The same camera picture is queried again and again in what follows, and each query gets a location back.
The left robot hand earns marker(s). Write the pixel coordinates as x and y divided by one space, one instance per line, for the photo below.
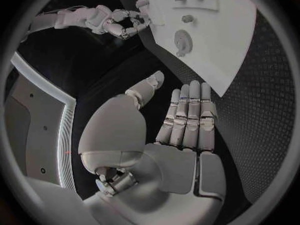
117 131

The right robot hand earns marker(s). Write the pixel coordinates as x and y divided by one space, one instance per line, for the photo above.
117 29

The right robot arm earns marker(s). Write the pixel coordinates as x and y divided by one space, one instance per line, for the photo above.
70 19

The white task board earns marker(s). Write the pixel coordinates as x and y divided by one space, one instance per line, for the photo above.
222 50

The grey short cylinder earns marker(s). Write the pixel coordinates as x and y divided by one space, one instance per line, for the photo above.
142 3

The grey peg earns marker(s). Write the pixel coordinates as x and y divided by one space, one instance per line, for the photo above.
187 18

